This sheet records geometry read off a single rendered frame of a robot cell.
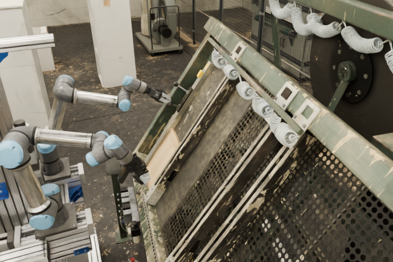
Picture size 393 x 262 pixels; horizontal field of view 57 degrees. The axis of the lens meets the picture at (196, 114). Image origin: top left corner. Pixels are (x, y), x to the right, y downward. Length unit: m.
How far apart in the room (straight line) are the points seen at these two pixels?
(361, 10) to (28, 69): 3.60
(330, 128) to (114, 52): 5.04
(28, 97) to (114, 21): 2.01
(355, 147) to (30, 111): 4.02
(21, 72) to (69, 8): 5.96
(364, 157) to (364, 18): 0.80
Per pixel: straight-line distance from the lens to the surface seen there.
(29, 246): 2.34
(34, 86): 4.61
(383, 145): 1.56
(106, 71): 6.19
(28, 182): 1.94
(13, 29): 4.40
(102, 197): 3.97
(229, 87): 2.13
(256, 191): 1.58
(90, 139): 1.91
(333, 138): 1.35
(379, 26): 1.79
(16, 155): 1.82
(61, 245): 2.39
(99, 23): 5.94
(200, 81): 2.49
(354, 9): 1.93
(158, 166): 2.58
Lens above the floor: 2.58
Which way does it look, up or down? 29 degrees down
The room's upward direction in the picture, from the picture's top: straight up
